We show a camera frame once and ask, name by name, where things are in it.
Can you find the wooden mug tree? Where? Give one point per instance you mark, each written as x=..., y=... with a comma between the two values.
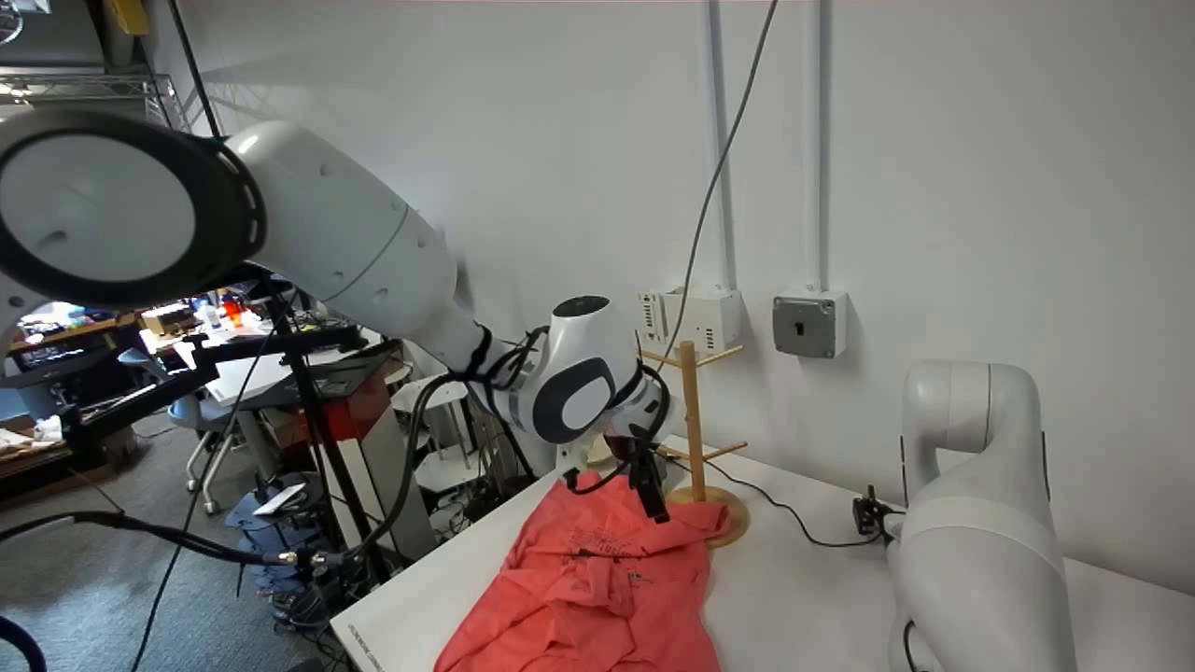
x=695, y=461

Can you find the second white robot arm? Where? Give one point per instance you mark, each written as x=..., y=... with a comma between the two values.
x=979, y=571

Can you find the white wall socket box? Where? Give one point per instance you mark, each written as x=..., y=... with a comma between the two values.
x=713, y=322

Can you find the grey wall junction box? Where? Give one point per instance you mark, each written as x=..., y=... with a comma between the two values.
x=811, y=325

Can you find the black adapter on table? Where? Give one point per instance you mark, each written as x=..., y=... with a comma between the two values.
x=872, y=515

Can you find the orange-red shirt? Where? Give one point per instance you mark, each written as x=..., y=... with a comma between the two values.
x=594, y=582

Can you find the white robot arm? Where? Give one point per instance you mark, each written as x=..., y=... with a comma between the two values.
x=110, y=212

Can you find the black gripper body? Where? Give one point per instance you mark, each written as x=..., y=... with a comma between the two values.
x=649, y=475

